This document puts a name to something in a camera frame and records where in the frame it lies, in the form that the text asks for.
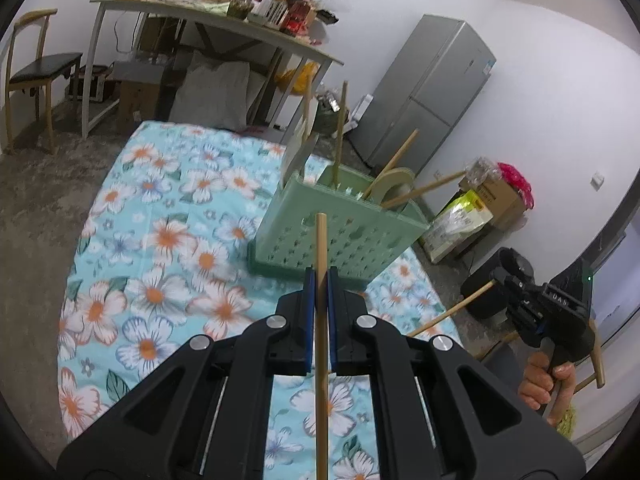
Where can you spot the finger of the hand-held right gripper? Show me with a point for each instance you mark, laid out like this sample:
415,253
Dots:
517,290
527,327

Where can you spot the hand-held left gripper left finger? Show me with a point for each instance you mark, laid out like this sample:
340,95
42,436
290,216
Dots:
311,330

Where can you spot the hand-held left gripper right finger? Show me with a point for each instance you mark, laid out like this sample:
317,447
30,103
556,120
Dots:
334,330

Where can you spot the tan wooden chopstick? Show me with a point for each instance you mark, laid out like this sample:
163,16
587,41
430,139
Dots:
450,310
341,135
321,240
395,157
430,187

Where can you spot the green perforated utensil holder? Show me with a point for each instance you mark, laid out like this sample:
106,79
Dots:
290,240

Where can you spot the person's right hand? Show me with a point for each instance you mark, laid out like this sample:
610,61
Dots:
535,382

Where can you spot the black trash bin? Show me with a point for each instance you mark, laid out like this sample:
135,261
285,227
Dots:
482,290

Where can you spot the brown cardboard box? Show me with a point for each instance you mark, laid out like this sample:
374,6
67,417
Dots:
500,205
157,32
140,110

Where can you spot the yellow-green bag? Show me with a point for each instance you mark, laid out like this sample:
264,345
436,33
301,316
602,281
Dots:
460,225

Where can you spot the green fuzzy cloth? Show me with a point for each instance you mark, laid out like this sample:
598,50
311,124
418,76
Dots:
565,422

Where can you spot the red plastic bag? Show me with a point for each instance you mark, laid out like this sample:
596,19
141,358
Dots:
515,180

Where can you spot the clear plastic bag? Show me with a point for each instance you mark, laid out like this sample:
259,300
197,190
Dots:
482,170

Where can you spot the blue floral blanket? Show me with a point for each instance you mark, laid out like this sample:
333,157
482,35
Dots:
165,270

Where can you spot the dark green bag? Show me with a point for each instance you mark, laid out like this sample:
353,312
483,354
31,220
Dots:
327,115

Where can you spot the grey refrigerator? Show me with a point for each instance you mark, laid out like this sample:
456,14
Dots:
430,90

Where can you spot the yellow plastic bag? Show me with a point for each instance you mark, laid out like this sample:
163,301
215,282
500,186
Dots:
295,79

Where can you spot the grey pillow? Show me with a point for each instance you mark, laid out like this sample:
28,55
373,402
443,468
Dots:
212,90

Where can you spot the grey storage box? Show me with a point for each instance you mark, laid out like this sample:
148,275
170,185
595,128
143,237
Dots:
140,70

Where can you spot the clutter of food packages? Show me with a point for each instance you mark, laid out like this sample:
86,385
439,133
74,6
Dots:
280,7

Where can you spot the silver and black case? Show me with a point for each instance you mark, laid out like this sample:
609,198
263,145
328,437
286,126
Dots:
90,85

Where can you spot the white-legged table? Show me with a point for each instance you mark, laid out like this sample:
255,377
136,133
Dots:
200,14

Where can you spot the wooden chair with black seat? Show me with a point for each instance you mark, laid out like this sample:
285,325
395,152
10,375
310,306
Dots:
45,67

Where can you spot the white wall outlet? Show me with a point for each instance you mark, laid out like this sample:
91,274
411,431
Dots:
597,181

